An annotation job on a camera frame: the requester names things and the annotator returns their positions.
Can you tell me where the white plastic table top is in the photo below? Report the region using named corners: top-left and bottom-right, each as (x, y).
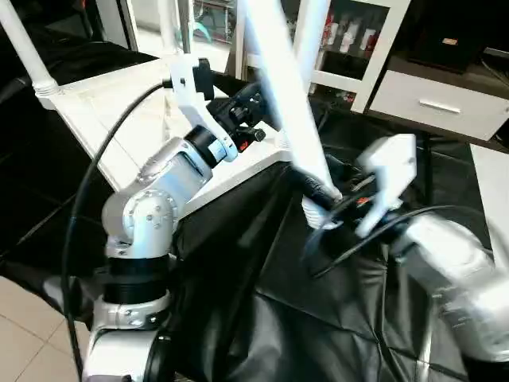
top-left (35, 56), bottom-right (297, 217)

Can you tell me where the white glass-door cabinet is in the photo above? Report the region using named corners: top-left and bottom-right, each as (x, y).
top-left (229, 0), bottom-right (416, 114)

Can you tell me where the black work mat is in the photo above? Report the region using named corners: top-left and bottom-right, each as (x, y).
top-left (0, 36), bottom-right (509, 382)

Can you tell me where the white drawer unit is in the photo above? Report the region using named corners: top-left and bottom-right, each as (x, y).
top-left (369, 69), bottom-right (509, 143)

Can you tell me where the black box yellow label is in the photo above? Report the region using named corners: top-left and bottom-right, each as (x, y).
top-left (412, 0), bottom-right (491, 74)

